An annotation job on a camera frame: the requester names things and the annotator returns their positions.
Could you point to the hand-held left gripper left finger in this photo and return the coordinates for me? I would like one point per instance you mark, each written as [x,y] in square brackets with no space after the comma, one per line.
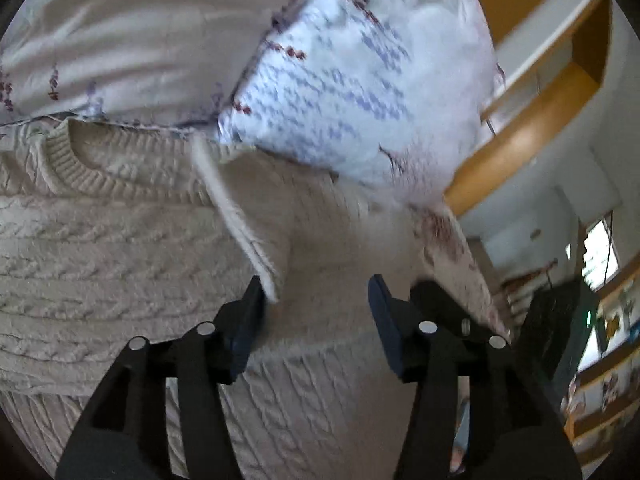
[247,321]

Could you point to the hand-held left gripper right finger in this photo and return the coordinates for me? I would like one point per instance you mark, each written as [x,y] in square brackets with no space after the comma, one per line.
[386,321]

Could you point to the floral bedsheet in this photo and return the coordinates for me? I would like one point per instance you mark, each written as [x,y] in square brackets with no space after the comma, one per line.
[450,250]

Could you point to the black object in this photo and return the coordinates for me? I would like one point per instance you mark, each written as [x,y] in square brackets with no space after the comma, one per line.
[550,330]

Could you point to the window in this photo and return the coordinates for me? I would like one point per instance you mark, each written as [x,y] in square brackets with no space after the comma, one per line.
[597,255]

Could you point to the blue flower print pillow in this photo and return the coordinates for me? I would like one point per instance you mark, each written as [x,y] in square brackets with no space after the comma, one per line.
[360,85]

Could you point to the pink pillow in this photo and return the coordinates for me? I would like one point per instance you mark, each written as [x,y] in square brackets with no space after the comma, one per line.
[150,35]

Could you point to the wooden wall shelf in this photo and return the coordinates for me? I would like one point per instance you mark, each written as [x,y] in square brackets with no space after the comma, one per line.
[615,360]

